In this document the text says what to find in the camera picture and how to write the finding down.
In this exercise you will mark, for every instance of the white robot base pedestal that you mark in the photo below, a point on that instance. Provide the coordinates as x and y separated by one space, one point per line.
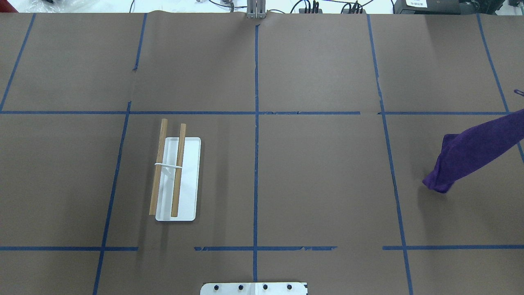
255 288

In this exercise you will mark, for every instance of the purple towel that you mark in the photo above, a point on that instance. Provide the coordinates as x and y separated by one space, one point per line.
468 151

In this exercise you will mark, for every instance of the white rack with wooden bars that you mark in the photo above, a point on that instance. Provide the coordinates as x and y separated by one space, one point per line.
175 185

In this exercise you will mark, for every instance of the grey metal bracket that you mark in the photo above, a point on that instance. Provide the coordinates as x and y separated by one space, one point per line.
256 9

